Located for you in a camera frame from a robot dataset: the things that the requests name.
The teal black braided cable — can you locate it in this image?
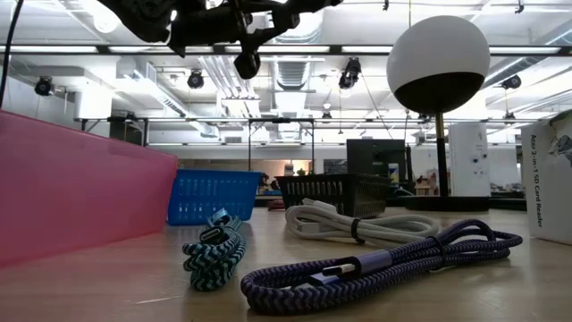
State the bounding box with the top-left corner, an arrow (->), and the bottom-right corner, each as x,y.
181,208 -> 248,292

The purple braided cable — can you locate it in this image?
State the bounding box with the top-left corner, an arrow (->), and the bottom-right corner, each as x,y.
240,217 -> 524,317

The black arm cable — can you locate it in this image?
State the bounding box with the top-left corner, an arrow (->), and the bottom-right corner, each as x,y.
0,0 -> 24,109

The white black globe lamp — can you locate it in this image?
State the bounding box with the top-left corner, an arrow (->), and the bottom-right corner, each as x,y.
386,15 -> 492,214

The white card reader box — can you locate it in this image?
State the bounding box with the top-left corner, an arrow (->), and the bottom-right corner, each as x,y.
520,109 -> 572,246

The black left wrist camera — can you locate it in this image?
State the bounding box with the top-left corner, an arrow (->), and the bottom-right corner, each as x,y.
232,49 -> 262,81

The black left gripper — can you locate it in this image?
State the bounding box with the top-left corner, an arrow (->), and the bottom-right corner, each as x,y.
167,0 -> 345,58

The black ceiling camera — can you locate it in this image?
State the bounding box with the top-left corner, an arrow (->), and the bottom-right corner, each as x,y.
34,75 -> 55,97
338,57 -> 362,90
500,73 -> 523,91
187,69 -> 206,89

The white pillar cabinet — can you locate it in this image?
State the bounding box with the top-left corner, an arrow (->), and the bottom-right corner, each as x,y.
448,123 -> 492,199

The black computer monitor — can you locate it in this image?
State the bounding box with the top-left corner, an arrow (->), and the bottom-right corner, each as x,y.
346,139 -> 407,183

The pink plastic bin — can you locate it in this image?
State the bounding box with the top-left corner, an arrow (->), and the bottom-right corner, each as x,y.
0,109 -> 179,269

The white coiled cable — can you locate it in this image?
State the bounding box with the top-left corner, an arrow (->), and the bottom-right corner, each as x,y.
284,198 -> 442,250

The black plastic basket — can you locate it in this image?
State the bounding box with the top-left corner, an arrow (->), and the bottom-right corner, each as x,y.
274,173 -> 392,219

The blue plastic basket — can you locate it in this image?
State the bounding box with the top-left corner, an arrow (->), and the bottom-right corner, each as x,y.
167,168 -> 264,227

